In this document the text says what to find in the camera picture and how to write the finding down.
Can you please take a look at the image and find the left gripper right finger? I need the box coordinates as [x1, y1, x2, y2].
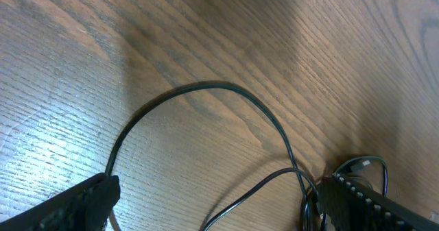
[318, 174, 438, 231]

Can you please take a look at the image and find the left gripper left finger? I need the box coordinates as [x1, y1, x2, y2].
[1, 173, 120, 231]

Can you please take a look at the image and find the black USB cable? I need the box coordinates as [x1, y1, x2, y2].
[202, 155, 389, 231]
[104, 80, 311, 231]

